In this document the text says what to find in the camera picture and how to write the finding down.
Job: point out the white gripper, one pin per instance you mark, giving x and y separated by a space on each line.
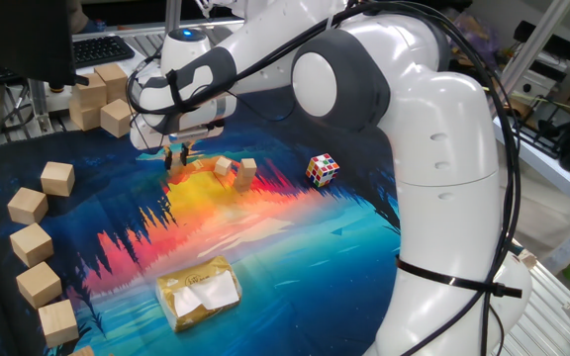
144 140

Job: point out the Rubik's cube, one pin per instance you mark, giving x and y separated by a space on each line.
322 170

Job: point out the small pale wooden piece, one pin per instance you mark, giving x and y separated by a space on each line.
197 165

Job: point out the black monitor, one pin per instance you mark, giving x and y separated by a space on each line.
18 34

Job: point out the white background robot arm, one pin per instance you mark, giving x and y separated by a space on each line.
220 5

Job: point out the small wooden cube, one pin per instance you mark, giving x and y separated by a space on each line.
242 188
244 179
248 167
176 165
223 166

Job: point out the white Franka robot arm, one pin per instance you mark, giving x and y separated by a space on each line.
438 198

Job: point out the black keyboard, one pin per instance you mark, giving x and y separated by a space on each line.
99 49

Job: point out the silver gripper-mounted camera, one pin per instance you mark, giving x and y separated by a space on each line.
196 133

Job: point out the colourful landscape print mat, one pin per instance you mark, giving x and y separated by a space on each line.
290 277

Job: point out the gold tissue pack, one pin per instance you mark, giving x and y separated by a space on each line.
196 277

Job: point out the aluminium frame bar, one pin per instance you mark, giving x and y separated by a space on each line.
172 10

